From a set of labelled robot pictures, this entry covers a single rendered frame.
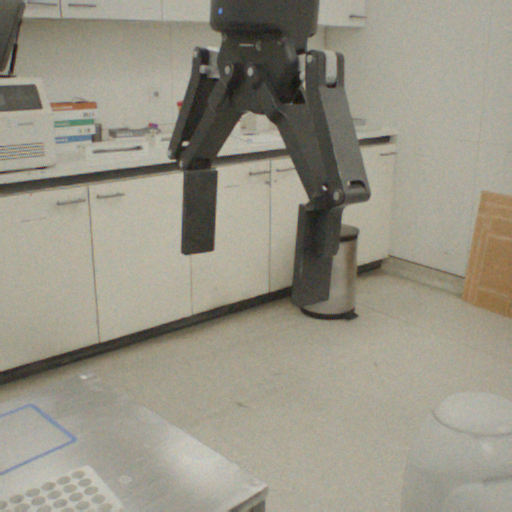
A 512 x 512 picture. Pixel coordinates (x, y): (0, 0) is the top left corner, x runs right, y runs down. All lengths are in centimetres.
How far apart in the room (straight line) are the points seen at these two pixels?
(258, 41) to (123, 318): 269
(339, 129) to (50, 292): 254
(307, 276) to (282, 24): 16
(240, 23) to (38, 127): 233
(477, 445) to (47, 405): 67
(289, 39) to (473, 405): 52
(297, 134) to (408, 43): 364
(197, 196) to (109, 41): 306
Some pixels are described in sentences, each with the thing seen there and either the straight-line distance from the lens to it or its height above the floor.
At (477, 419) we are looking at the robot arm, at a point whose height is 97.
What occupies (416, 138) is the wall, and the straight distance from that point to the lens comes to 403.
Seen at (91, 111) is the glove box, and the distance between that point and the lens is 327.
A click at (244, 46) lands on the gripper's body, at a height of 137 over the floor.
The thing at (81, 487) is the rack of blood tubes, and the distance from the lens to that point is 83.
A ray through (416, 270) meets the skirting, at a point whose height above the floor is 5.
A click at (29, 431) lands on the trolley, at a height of 82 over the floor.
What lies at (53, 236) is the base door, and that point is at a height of 62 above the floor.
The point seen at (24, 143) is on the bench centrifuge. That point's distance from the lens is 273.
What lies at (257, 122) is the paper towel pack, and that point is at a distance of 392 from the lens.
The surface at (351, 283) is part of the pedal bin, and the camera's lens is 345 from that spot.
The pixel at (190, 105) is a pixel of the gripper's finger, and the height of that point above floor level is 133.
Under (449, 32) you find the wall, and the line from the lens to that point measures 390.
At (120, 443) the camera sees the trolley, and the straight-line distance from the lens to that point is 101.
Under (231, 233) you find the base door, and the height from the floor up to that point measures 47.
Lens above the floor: 137
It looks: 17 degrees down
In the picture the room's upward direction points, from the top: straight up
